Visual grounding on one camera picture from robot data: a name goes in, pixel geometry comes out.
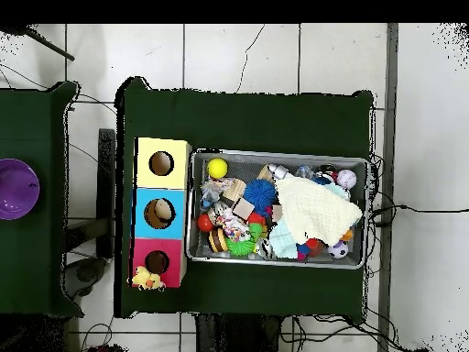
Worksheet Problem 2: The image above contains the purple round disc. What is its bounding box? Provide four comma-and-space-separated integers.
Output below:
0, 158, 40, 222

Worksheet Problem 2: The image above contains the brown striped burger toy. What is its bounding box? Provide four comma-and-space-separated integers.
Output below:
207, 226, 229, 254

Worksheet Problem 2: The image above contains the yellow ball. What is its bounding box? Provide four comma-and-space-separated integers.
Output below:
207, 158, 229, 180

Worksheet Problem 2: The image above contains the black tripod leg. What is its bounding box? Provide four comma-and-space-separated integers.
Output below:
0, 23, 76, 61

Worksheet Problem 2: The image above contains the silver plastic toy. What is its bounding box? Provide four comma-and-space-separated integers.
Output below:
267, 163, 290, 180

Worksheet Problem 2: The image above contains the red-orange ball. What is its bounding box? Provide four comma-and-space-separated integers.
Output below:
196, 214, 215, 235

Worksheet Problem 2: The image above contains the yellow duck plush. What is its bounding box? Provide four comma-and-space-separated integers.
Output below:
127, 265, 167, 292

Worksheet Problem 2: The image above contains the cream muslin cloth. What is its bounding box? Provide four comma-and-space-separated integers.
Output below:
273, 172, 364, 248

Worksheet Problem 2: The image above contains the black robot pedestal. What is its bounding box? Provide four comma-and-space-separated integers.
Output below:
195, 313, 283, 352

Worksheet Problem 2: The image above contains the dark green tablecloth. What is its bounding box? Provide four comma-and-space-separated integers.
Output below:
0, 81, 85, 318
114, 75, 375, 324

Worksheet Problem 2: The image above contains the wooden three-hole sorting box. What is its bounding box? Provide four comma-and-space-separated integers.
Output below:
129, 137, 193, 289

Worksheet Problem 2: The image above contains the white baseball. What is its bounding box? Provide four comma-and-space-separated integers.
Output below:
335, 169, 358, 191

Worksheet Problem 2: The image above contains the shallow clear mesh bin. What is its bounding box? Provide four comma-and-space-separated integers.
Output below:
185, 148, 370, 270

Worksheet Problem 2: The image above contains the small soccer ball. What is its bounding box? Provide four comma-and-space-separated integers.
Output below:
326, 240, 349, 260

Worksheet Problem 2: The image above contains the black power cable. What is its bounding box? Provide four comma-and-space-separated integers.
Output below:
369, 203, 469, 217

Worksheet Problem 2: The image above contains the blue spiky ball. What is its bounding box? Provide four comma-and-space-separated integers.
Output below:
242, 178, 277, 215

